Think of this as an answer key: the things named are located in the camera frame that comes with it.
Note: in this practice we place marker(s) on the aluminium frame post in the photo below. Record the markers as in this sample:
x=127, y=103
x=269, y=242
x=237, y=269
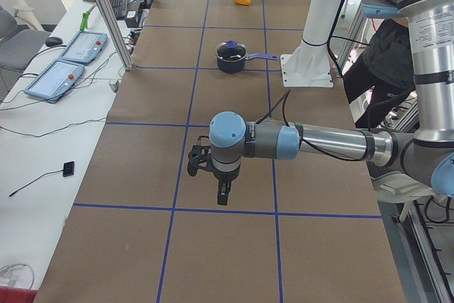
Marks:
x=115, y=33

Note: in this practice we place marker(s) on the small black square pad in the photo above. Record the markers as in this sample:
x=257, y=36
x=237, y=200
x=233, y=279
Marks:
x=68, y=169

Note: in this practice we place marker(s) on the yellow corn cob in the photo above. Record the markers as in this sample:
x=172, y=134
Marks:
x=242, y=2

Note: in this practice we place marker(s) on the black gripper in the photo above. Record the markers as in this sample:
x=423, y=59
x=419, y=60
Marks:
x=225, y=175

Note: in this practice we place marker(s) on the black keyboard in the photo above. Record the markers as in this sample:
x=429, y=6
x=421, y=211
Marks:
x=119, y=8

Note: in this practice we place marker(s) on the dark blue saucepan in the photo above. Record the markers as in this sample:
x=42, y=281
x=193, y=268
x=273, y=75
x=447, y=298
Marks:
x=237, y=66

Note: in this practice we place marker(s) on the black computer mouse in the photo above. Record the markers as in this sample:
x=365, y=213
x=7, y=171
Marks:
x=53, y=41

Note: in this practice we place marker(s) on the white power adapter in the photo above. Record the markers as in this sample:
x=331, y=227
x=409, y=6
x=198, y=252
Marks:
x=114, y=84

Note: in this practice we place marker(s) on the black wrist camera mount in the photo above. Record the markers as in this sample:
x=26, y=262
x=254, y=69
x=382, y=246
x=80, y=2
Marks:
x=199, y=158

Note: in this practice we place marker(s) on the blue teach pendant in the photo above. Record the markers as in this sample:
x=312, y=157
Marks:
x=55, y=80
x=85, y=47

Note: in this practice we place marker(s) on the grey office chair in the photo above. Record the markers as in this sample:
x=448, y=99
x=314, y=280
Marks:
x=17, y=48

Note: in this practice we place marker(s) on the person in dark clothes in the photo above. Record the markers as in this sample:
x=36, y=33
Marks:
x=386, y=67

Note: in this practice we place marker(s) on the green handled tool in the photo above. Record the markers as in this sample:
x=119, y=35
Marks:
x=84, y=22

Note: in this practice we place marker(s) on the near blue teach pendant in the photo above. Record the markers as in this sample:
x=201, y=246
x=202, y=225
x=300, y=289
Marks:
x=55, y=80

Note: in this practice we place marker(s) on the glass lid blue knob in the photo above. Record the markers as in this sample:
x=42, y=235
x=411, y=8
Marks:
x=231, y=51

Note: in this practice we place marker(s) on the far blue teach pendant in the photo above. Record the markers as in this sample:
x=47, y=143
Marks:
x=85, y=47

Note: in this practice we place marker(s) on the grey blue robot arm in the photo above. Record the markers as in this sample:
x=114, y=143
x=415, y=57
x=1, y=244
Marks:
x=426, y=155

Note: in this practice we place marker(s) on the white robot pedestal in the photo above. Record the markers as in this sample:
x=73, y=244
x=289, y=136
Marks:
x=308, y=65

